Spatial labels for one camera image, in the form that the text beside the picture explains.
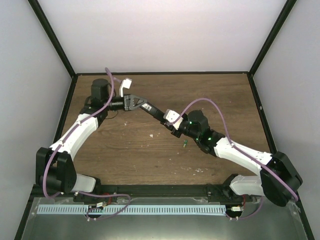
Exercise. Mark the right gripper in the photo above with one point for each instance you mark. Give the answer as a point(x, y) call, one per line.
point(172, 128)

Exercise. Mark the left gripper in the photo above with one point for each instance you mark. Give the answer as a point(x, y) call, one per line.
point(128, 102)

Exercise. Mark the black remote control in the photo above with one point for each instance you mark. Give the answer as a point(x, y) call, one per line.
point(153, 111)

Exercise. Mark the green battery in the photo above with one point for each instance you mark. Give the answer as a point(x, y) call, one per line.
point(185, 143)

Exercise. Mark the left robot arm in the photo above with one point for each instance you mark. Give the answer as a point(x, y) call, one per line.
point(55, 168)

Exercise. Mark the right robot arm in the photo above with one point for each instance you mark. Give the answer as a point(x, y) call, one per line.
point(274, 177)

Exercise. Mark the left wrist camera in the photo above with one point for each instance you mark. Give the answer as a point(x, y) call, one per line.
point(124, 84)

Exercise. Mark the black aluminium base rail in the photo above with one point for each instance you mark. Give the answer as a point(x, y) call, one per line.
point(221, 193)

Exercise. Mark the black cage frame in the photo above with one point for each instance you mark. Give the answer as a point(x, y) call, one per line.
point(37, 9)

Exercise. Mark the light blue slotted cable duct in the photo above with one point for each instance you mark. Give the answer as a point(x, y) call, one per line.
point(65, 209)

